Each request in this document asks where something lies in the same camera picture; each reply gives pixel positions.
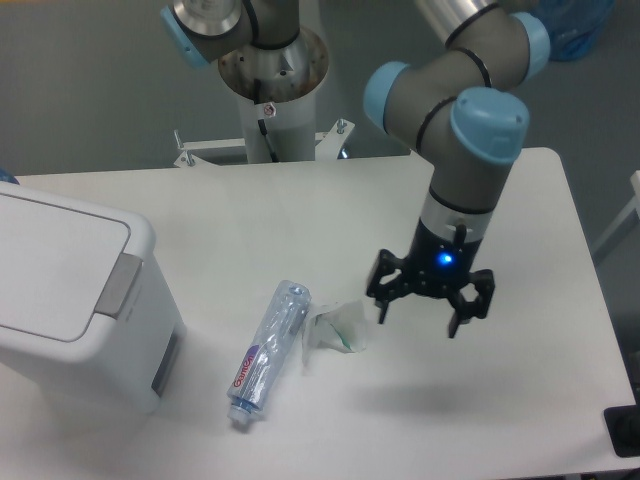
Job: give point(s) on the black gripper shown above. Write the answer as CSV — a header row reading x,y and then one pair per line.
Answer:
x,y
434,267

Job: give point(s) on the white push-button trash can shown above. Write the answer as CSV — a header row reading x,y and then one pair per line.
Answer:
x,y
85,308

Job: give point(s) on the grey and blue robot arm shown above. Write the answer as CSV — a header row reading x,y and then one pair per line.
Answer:
x,y
457,112

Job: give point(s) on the crumpled clear plastic wrapper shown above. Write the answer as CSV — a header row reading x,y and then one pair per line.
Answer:
x,y
339,327

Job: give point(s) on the crushed clear plastic bottle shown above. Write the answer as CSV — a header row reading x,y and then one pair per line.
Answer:
x,y
267,352

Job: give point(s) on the black device at table edge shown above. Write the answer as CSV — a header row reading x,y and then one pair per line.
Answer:
x,y
623,426

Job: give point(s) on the blue object at left edge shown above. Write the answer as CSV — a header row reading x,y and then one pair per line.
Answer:
x,y
8,177

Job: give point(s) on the white frame at right edge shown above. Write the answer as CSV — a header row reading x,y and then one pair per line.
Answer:
x,y
620,227

